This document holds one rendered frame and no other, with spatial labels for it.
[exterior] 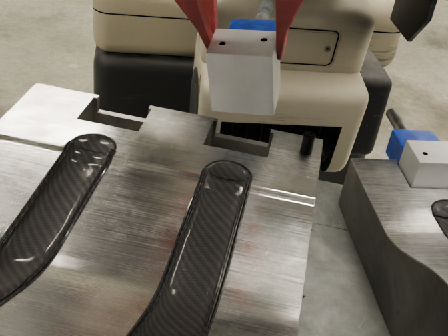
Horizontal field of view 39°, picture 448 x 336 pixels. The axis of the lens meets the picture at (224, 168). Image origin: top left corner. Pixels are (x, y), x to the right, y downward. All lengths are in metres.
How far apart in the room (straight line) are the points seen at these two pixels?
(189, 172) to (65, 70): 2.11
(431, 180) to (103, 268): 0.31
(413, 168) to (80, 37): 2.37
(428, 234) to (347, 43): 0.37
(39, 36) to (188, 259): 2.47
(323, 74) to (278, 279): 0.48
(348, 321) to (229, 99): 0.20
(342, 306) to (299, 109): 0.37
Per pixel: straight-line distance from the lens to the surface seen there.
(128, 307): 0.37
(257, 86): 0.48
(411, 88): 2.81
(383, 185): 0.57
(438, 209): 0.57
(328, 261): 0.56
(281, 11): 0.44
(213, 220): 0.45
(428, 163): 0.57
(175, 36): 1.08
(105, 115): 0.57
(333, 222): 0.60
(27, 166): 0.49
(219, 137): 0.55
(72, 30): 2.91
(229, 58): 0.47
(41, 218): 0.45
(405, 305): 0.49
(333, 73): 0.86
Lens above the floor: 1.17
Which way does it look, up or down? 35 degrees down
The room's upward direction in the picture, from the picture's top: 8 degrees clockwise
